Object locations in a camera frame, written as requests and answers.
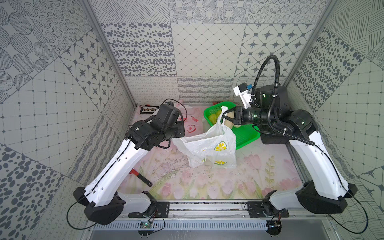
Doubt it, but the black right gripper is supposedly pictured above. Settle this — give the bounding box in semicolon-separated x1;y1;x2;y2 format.
221;105;278;127

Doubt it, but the white pear centre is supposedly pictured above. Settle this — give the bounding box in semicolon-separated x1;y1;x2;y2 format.
225;120;241;129

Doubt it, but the floral pink table mat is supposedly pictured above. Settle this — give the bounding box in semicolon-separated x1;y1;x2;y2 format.
104;104;307;201

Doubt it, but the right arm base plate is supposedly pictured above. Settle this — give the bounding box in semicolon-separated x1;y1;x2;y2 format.
245;201;290;218

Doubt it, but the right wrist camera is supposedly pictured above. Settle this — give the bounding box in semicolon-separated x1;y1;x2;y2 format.
233;83;256;109

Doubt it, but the red handled tool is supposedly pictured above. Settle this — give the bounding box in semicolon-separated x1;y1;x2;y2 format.
130;169;153;187

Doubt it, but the black small tray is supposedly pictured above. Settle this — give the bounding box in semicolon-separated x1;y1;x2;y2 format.
140;105;159;115

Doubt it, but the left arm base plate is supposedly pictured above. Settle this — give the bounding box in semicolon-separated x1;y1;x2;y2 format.
128;202;170;219

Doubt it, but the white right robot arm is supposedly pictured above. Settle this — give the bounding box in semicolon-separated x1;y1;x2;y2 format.
224;83;358;217

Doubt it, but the white lemon print bag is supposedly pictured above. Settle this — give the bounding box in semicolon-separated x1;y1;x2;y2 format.
172;106;237;169

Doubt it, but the black plastic toolbox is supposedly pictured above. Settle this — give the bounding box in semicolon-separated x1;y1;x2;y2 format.
256;85;306;145

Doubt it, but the green plastic basket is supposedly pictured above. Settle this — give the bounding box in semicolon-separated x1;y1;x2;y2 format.
203;101;261;150

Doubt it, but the green pear left back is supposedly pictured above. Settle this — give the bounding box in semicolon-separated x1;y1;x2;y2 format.
209;114;218;125

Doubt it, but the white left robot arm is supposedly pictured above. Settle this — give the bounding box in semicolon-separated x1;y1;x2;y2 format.
73;99;188;225

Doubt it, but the pink patterned plastic bag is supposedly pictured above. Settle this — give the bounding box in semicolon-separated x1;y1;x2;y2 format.
175;102;207;137

